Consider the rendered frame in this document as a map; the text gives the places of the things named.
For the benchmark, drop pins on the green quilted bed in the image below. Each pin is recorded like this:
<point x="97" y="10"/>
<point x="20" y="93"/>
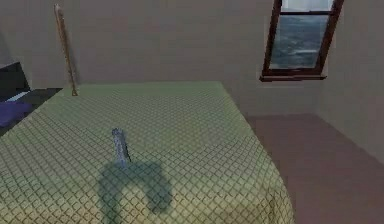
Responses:
<point x="186" y="133"/>

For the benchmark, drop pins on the blue grey upright object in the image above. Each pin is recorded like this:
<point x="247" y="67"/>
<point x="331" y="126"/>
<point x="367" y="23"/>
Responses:
<point x="119" y="148"/>

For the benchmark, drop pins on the dark wooden framed window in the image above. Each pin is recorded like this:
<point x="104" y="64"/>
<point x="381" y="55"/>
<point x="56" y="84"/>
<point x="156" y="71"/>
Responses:
<point x="298" y="40"/>

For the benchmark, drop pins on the tan wooden baseball bat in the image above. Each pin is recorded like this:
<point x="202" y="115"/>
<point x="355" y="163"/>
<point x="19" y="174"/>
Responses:
<point x="66" y="50"/>

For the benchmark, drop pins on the purple cushion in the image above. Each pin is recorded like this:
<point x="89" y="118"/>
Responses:
<point x="12" y="111"/>

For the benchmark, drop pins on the black desk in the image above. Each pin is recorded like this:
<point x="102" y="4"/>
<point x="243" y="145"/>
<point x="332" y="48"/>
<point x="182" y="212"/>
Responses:
<point x="13" y="81"/>

